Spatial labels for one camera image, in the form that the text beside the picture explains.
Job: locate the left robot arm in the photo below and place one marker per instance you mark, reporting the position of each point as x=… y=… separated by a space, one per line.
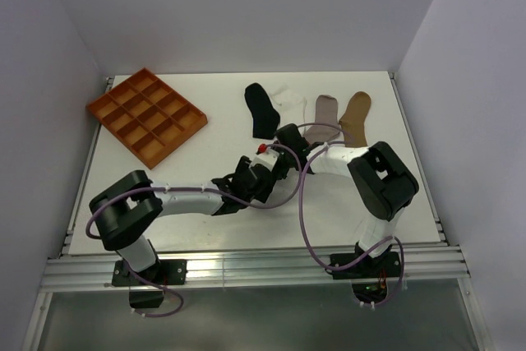
x=124 y=211

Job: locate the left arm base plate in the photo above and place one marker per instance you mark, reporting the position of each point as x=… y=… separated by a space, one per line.
x=163 y=272

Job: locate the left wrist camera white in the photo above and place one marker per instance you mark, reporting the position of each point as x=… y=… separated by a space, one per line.
x=266 y=157

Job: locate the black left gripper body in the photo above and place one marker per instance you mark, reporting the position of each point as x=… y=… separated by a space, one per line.
x=262 y=196

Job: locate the black sock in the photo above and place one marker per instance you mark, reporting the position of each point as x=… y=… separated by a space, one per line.
x=265 y=119

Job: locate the grey sock red stripes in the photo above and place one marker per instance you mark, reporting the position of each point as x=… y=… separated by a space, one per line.
x=326 y=113

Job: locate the aluminium frame rail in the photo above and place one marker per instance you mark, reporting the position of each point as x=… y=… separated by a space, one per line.
x=206 y=270

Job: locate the orange compartment tray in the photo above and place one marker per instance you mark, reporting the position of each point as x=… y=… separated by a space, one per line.
x=148 y=117

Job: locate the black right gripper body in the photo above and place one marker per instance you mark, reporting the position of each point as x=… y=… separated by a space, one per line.
x=285 y=164

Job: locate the white sock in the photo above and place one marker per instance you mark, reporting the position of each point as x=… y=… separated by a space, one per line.
x=290 y=105

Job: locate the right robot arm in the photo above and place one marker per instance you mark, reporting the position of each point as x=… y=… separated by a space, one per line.
x=384 y=183

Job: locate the tan brown sock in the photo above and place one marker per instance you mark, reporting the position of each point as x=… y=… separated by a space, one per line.
x=353 y=120

